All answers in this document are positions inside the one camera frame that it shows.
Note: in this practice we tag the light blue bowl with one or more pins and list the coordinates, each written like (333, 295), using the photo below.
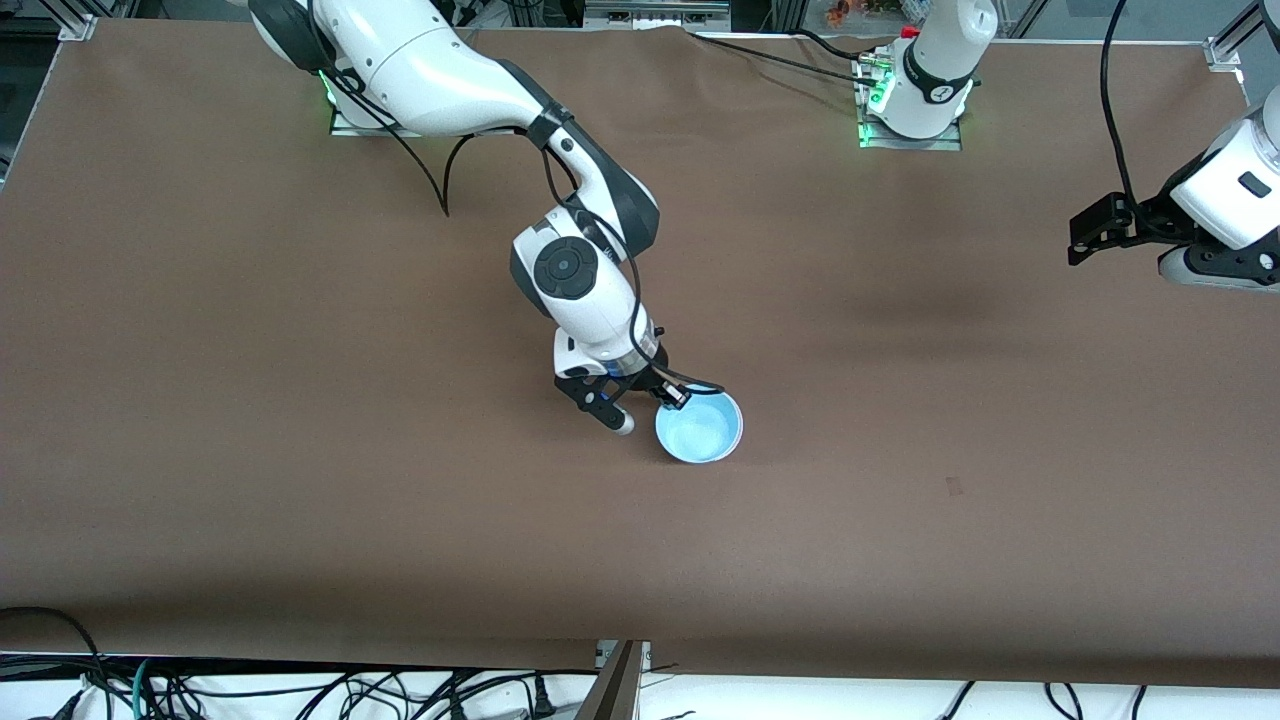
(705, 435)

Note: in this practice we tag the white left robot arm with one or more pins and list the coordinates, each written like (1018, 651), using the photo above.
(940, 60)

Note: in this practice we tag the brown table cover sheet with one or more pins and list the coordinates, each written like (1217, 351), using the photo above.
(900, 400)

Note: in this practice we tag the aluminium profile leg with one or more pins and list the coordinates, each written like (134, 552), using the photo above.
(615, 690)

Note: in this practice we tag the colourful small objects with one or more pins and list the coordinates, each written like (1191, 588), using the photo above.
(870, 10)

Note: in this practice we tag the black power plug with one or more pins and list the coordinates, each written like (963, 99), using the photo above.
(541, 698)

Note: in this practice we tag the grey electronics box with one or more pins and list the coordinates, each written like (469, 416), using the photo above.
(655, 12)

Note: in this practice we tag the aluminium frame corner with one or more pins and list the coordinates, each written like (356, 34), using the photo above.
(1232, 35)
(78, 22)

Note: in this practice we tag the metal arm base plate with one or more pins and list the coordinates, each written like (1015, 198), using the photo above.
(350, 127)
(910, 146)

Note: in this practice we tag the silver corner bracket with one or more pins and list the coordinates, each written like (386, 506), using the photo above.
(640, 655)

